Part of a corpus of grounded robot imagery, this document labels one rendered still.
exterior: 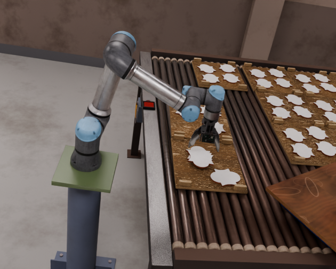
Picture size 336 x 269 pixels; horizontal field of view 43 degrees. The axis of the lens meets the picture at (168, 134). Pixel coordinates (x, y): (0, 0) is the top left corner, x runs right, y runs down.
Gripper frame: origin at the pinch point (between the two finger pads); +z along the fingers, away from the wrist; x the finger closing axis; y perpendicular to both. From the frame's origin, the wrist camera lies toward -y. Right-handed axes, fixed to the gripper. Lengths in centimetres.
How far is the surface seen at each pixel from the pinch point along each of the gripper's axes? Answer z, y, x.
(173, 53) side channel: 7, -136, -19
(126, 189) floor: 102, -80, -40
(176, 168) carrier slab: 8.5, 8.2, -12.0
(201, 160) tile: 5.5, 2.2, 0.0
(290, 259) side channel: 7, 58, 36
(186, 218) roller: 10.1, 39.8, -6.0
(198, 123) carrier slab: 8.5, -39.1, -0.3
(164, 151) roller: 10.5, -8.3, -18.5
